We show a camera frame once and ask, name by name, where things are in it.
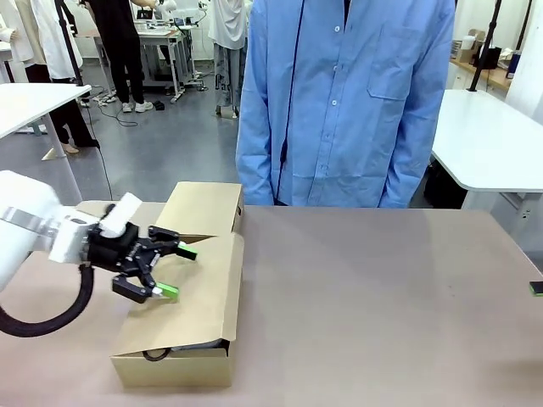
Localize background white robot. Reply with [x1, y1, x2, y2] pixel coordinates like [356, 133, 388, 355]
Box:
[137, 0, 209, 31]

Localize small cardboard box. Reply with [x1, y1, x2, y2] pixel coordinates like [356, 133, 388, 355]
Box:
[76, 181, 245, 247]

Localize person in black clothes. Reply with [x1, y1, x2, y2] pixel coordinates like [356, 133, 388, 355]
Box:
[87, 0, 154, 114]

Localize large cardboard box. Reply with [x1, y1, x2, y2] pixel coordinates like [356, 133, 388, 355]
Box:
[110, 231, 246, 389]

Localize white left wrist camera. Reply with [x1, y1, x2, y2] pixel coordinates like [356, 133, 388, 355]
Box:
[99, 192, 144, 237]

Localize small black box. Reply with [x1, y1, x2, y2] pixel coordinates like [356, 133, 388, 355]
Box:
[481, 46, 502, 71]

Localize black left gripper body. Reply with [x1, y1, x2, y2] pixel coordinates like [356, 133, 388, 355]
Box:
[82, 224, 149, 276]

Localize person in white top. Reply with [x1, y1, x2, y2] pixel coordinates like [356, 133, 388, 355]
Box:
[207, 0, 250, 120]

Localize background workbench desk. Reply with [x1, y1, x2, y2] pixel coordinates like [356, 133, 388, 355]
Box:
[134, 28, 205, 103]

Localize wooden shelf counter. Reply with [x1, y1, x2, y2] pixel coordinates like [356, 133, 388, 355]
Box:
[449, 54, 512, 91]

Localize person's left forearm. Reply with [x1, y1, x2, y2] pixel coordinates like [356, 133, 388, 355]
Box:
[383, 109, 438, 209]

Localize person's right forearm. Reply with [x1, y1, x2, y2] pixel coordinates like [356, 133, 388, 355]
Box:
[235, 105, 277, 208]

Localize black left arm cable sleeve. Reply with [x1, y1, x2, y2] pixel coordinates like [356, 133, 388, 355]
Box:
[0, 262, 94, 339]

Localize white table with straight edge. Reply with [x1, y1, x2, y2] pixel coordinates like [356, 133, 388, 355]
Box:
[0, 82, 92, 204]

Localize person in blue shirt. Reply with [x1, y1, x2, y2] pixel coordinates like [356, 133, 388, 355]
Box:
[235, 0, 457, 209]

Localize open cardboard carton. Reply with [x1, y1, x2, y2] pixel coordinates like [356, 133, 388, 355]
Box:
[459, 28, 487, 65]

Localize white coat figure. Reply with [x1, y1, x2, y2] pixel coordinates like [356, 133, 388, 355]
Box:
[0, 0, 35, 84]

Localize person in white coat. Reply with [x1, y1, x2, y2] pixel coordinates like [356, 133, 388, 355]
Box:
[25, 0, 101, 154]

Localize black tripod stand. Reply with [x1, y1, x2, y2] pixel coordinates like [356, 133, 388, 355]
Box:
[57, 0, 86, 88]
[468, 0, 504, 92]

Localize black thin pole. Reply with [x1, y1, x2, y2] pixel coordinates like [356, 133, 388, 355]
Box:
[515, 0, 532, 52]

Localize white table with rounded corner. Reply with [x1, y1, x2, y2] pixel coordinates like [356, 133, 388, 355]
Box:
[430, 88, 543, 213]

